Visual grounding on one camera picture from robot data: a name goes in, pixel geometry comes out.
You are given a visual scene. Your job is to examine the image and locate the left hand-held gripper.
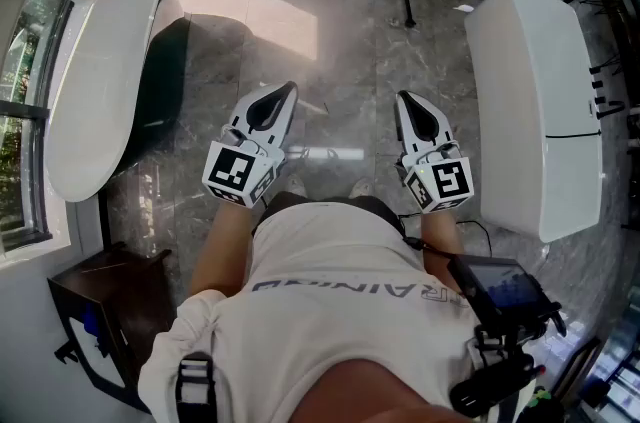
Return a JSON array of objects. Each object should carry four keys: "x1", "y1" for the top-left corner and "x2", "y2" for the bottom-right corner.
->
[{"x1": 202, "y1": 81, "x2": 300, "y2": 210}]

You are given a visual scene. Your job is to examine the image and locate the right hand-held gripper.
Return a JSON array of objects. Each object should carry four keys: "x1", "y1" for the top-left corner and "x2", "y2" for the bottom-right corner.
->
[{"x1": 395, "y1": 90, "x2": 475, "y2": 215}]

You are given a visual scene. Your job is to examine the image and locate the person's right forearm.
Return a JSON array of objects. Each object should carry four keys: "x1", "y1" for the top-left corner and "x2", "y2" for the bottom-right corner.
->
[{"x1": 418, "y1": 208, "x2": 467, "y2": 293}]

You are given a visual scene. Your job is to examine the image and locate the person's left forearm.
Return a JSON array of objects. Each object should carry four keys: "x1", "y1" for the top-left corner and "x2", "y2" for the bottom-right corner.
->
[{"x1": 188, "y1": 198, "x2": 269, "y2": 298}]

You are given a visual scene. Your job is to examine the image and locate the white rectangular bathtub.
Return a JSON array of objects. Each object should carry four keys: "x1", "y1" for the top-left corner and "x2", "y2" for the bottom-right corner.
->
[{"x1": 463, "y1": 0, "x2": 605, "y2": 245}]

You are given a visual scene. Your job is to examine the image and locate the white oval bathtub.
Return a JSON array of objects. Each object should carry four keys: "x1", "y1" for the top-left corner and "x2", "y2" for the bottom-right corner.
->
[{"x1": 44, "y1": 0, "x2": 167, "y2": 203}]

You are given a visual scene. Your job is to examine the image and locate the person's right shoe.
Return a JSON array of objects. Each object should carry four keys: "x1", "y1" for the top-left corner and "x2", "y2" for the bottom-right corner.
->
[{"x1": 349, "y1": 177, "x2": 374, "y2": 200}]

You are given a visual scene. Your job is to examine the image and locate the person's black shorts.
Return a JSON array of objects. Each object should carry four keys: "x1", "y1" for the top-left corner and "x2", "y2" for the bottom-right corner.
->
[{"x1": 259, "y1": 190, "x2": 406, "y2": 237}]

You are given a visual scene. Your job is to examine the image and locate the dark wooden cabinet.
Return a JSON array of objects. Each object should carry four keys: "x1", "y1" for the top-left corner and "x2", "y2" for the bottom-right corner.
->
[{"x1": 47, "y1": 242, "x2": 174, "y2": 413}]

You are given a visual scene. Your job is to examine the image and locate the black framed window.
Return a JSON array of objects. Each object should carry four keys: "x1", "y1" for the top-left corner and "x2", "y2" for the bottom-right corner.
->
[{"x1": 0, "y1": 0, "x2": 76, "y2": 257}]

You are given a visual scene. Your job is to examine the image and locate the black chest-mounted screen device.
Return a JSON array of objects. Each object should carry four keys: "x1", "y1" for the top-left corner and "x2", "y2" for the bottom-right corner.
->
[{"x1": 448, "y1": 305, "x2": 569, "y2": 418}]

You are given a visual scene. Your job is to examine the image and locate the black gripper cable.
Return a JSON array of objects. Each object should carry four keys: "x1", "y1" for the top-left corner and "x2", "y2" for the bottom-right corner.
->
[{"x1": 399, "y1": 210, "x2": 495, "y2": 258}]

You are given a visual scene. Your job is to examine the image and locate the black grey shoulder strap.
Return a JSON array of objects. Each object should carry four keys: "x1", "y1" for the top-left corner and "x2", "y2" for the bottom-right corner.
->
[{"x1": 174, "y1": 353, "x2": 219, "y2": 423}]

